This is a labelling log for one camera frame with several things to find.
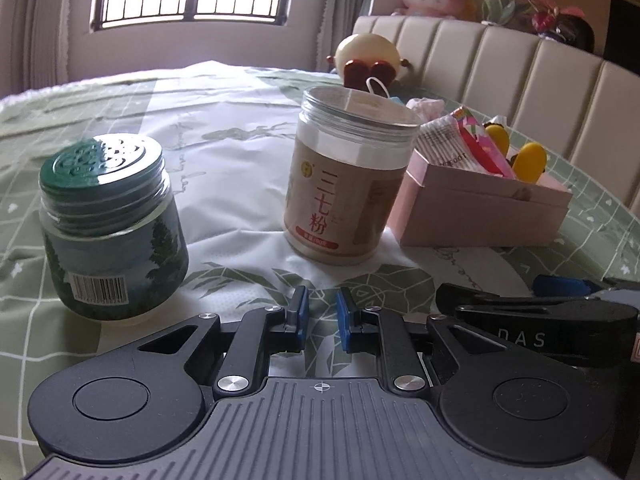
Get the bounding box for green lidded jar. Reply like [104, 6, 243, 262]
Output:
[39, 133, 189, 321]

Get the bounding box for beige lidded jar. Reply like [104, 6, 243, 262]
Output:
[283, 86, 422, 266]

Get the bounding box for pink lace scrunchie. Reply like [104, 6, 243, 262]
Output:
[406, 98, 446, 124]

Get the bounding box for pink cardboard box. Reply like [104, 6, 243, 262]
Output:
[387, 152, 572, 247]

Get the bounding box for pink snack packet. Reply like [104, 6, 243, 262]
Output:
[451, 106, 516, 180]

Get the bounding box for green white bedsheet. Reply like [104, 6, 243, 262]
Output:
[1, 62, 639, 479]

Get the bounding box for cotton swab pack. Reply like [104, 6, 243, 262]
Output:
[416, 115, 488, 174]

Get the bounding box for beige padded headboard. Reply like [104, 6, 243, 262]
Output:
[354, 16, 639, 211]

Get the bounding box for blue face mask pack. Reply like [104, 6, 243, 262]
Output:
[364, 76, 406, 106]

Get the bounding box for cream round plush toy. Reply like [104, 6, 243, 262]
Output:
[326, 32, 410, 91]

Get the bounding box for red flower plant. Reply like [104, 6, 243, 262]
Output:
[528, 0, 596, 53]

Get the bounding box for potted plant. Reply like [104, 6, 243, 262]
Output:
[480, 0, 516, 26]

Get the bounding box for beige curtain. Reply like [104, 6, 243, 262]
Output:
[314, 0, 364, 72]

